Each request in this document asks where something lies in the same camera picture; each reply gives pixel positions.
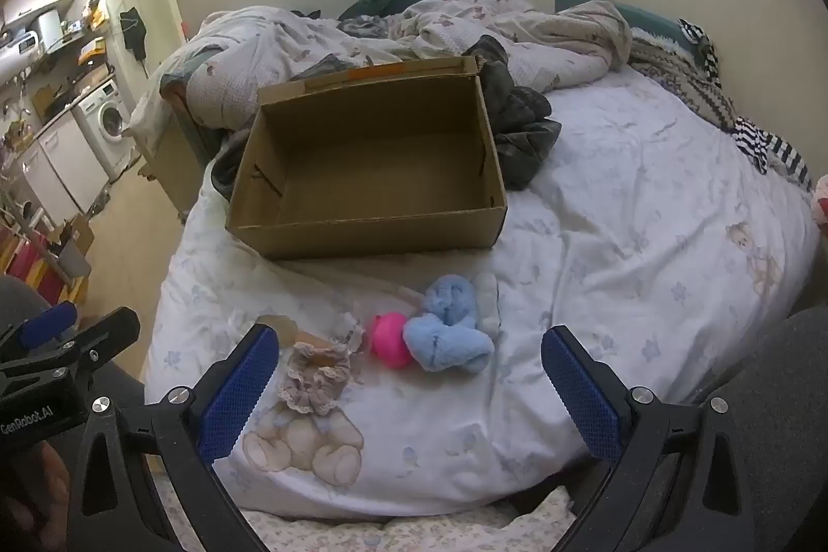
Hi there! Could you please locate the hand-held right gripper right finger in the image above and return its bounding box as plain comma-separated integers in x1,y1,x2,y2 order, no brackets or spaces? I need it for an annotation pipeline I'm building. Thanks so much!
540,324,771,552

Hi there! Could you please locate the teal pillow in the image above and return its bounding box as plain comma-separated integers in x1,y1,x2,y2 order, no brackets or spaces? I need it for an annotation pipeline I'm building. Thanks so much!
555,0,696,52

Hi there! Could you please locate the person's right leg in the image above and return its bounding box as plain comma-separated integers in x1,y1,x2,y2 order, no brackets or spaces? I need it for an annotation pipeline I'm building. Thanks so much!
699,306,828,552

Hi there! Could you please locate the brown cardboard box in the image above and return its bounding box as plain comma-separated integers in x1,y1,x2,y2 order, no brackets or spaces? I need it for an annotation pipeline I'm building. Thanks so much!
225,55,509,262

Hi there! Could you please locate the light blue scrunchie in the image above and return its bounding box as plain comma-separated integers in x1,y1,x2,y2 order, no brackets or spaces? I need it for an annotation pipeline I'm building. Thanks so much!
402,275,496,375

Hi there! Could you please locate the camouflage clothing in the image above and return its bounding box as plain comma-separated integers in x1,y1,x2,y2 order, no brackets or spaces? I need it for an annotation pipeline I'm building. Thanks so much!
210,35,563,200

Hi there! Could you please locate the wooden bed frame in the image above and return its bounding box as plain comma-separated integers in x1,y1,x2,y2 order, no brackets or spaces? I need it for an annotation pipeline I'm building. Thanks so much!
132,86,221,217

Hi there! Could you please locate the cluttered kitchen shelf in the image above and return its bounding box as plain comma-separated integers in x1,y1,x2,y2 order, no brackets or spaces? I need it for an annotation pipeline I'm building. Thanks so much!
74,0,111,71

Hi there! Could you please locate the person's left hand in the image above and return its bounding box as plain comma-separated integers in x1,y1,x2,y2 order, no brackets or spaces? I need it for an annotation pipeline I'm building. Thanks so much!
0,439,72,533

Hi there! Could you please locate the open cardboard box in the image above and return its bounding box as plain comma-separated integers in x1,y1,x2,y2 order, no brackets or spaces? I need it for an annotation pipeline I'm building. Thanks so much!
48,212,95,281

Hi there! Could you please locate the white floral duvet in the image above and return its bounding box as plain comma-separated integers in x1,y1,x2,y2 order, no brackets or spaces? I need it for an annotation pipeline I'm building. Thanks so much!
129,0,635,132

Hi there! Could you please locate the white knotted sock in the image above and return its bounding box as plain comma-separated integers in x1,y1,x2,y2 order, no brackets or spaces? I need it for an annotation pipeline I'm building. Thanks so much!
474,271,503,334

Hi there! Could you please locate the white bear print bed sheet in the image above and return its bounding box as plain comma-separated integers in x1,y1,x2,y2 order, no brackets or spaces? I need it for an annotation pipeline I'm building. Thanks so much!
141,67,822,520

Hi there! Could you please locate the white washing machine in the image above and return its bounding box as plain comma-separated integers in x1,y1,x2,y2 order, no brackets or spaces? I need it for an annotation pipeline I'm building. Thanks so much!
71,80,140,181

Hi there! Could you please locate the red patterned plush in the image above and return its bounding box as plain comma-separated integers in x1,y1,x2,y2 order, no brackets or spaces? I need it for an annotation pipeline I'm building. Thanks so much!
811,173,828,230

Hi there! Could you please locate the white floor cabinet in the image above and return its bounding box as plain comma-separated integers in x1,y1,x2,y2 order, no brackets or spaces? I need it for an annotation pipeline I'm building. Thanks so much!
22,122,108,226

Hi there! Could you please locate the person's leg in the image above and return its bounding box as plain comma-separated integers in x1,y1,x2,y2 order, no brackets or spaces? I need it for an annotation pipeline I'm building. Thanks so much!
0,274,150,552
699,306,828,552

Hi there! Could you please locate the black white striped cloth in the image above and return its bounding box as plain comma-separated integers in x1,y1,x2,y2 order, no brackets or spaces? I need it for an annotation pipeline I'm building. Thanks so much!
676,18,812,191

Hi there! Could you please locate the small clear accessory packet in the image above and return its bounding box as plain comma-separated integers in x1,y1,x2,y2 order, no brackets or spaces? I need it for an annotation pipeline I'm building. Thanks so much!
333,314,366,355

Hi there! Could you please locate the floral patterned mattress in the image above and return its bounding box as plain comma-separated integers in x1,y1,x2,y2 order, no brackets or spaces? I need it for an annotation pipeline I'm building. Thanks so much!
152,455,576,552

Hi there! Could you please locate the black hanging bag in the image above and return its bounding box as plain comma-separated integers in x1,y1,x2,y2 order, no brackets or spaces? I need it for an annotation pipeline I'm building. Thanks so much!
120,7,151,62

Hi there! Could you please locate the red yellow rack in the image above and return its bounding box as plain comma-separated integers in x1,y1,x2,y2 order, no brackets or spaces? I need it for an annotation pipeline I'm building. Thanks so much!
0,222,88,307

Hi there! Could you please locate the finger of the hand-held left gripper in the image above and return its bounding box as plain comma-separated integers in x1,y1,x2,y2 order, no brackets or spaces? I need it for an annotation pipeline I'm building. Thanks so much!
0,300,80,362
39,306,142,391

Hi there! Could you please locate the brown cardboard tag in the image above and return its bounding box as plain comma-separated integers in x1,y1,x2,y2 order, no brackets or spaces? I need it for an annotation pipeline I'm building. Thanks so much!
255,316,337,349

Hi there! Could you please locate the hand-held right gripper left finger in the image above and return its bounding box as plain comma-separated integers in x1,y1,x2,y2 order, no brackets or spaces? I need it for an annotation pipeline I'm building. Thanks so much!
68,324,282,552

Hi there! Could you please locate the patterned knit blanket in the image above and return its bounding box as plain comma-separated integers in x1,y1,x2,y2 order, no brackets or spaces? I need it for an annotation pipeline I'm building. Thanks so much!
630,25,745,129

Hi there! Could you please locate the pink scrunchie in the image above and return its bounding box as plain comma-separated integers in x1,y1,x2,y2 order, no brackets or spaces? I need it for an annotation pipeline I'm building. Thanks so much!
368,312,415,368

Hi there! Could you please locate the beige lace scrunchie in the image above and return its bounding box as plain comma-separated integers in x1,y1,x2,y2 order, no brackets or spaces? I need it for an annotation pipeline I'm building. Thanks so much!
277,340,356,416

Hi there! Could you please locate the white kitchen appliance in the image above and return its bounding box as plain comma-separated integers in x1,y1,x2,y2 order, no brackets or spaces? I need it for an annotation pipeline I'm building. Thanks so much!
35,9,66,55

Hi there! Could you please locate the person's left leg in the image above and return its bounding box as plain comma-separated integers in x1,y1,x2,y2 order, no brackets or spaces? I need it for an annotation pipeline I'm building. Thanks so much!
0,274,150,552

